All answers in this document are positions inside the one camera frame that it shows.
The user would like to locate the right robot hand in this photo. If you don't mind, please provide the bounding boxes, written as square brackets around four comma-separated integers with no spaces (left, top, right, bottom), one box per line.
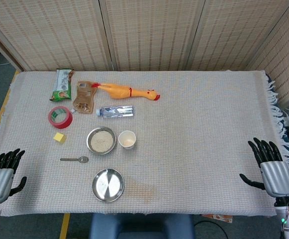
[239,137,289,199]

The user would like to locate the metal spoon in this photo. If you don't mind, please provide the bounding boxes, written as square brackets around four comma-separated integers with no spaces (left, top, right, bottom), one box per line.
[60,156,90,164]

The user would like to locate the orange printed paper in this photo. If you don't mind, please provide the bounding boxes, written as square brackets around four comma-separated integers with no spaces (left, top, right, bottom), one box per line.
[200,214,234,224]

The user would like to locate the steel bowl with rice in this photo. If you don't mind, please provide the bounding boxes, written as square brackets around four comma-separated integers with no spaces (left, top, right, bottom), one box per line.
[86,126,117,155]

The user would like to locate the white paper cup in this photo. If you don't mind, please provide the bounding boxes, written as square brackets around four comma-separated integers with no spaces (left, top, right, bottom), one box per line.
[118,130,137,150]

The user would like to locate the yellow cube block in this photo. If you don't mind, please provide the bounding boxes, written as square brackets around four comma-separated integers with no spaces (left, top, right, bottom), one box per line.
[54,132,67,144]

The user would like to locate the red tape roll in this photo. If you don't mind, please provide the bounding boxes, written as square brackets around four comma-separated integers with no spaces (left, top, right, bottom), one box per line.
[48,106,74,129]

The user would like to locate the white woven tablecloth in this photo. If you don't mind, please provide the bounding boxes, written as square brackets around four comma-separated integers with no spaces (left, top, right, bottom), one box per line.
[0,70,289,217]

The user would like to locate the empty steel plate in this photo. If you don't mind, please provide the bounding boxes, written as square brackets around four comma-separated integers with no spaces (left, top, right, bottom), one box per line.
[92,168,125,203]

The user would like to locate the green snack packet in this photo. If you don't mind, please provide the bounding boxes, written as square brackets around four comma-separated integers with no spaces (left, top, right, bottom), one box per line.
[49,69,75,102]

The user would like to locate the brown spout pouch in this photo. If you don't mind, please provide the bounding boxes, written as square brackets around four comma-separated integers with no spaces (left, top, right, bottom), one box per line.
[71,81,97,115]

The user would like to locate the clear plastic water bottle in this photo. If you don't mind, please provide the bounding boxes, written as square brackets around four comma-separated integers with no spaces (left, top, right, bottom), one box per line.
[96,105,136,119]

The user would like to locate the blue chair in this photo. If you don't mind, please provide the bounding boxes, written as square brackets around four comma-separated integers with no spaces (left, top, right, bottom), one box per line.
[89,213,195,239]

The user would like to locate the yellow rubber chicken toy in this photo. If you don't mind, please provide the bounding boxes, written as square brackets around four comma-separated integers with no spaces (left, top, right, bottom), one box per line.
[91,83,161,102]

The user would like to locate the woven bamboo folding screen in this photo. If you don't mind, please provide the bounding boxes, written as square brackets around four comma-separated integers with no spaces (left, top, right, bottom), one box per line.
[0,0,289,108]

